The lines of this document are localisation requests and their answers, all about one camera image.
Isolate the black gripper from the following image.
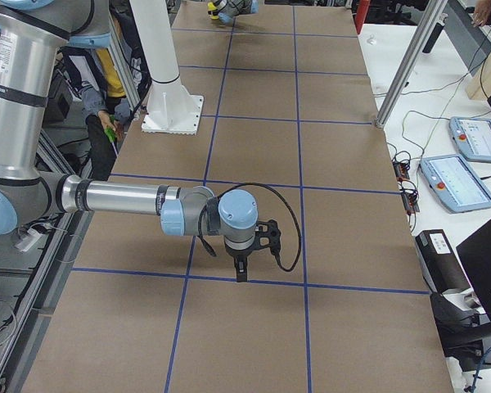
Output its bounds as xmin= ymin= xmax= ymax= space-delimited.
xmin=227 ymin=245 xmax=256 ymax=282

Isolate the yellow cup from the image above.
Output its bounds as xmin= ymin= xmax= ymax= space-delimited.
xmin=207 ymin=2 xmax=219 ymax=20

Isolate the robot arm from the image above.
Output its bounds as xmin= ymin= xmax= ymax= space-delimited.
xmin=0 ymin=1 xmax=259 ymax=282
xmin=207 ymin=0 xmax=259 ymax=25

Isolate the black printer box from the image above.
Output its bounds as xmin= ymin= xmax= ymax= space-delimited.
xmin=415 ymin=229 xmax=471 ymax=294

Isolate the near teach pendant tablet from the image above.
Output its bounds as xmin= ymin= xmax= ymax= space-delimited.
xmin=420 ymin=154 xmax=491 ymax=213

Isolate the teach pendant tablet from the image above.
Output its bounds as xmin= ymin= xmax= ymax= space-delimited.
xmin=420 ymin=154 xmax=491 ymax=213
xmin=449 ymin=117 xmax=491 ymax=163

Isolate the seated person in dark jacket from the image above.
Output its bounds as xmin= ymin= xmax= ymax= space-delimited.
xmin=61 ymin=46 xmax=129 ymax=180

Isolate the far teach pendant tablet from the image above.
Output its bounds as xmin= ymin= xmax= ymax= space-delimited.
xmin=449 ymin=117 xmax=491 ymax=163

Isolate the red cylinder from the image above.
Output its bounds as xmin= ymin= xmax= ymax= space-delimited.
xmin=354 ymin=0 xmax=371 ymax=34

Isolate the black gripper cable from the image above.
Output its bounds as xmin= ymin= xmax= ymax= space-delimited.
xmin=200 ymin=182 xmax=303 ymax=273

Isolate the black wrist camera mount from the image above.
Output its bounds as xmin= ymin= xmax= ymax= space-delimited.
xmin=253 ymin=219 xmax=282 ymax=257

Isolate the white mast base plate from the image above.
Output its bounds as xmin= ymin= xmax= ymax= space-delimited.
xmin=142 ymin=79 xmax=204 ymax=135

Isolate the white camera mast post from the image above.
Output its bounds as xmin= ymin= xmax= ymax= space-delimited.
xmin=130 ymin=0 xmax=179 ymax=84

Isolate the aluminium frame post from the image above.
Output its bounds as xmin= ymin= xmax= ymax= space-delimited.
xmin=374 ymin=0 xmax=448 ymax=129

